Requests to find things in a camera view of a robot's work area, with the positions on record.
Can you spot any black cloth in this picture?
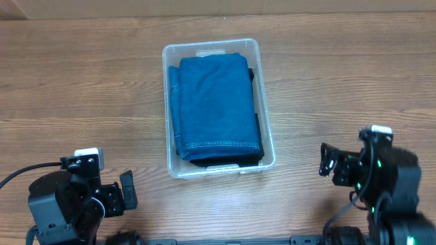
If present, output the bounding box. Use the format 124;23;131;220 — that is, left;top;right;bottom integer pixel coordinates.
178;68;264;166

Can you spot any teal blue towel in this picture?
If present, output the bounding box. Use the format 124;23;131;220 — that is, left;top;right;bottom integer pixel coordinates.
168;53;260;161

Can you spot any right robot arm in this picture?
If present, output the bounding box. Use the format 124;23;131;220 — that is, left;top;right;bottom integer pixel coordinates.
319;125;435;244

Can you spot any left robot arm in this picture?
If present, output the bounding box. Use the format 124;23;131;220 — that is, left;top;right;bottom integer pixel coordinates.
28;154;138;244

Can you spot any clear plastic container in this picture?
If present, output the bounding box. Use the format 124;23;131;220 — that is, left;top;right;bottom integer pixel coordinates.
162;38;276;179

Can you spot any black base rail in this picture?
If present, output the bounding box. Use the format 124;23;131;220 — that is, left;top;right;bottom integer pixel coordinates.
97;231;326;245

